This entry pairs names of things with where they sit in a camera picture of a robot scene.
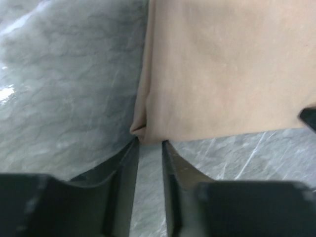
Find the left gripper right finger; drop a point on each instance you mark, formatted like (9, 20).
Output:
(198, 206)

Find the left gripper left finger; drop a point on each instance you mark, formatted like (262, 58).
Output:
(96, 203)

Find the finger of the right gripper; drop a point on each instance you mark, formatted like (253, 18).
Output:
(308, 117)

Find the beige t shirt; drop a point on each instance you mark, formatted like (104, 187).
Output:
(214, 68)

